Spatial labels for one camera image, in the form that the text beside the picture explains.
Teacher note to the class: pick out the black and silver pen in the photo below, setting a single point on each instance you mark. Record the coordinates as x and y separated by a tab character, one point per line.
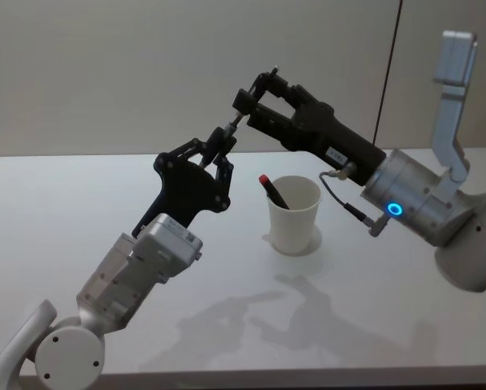
230	128

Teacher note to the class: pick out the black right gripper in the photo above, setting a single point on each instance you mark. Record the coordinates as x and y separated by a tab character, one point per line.
328	130

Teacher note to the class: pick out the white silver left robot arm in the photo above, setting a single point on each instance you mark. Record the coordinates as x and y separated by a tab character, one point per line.
105	284

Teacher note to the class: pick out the white paper cup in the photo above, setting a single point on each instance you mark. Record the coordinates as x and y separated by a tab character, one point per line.
293	227

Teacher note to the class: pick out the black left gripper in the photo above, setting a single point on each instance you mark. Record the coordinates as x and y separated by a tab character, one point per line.
186	183

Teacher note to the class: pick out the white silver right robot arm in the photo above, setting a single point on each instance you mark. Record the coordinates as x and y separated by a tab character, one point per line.
413	187

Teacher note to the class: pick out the black pen with red cap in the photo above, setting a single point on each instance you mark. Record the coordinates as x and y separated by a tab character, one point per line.
273	193

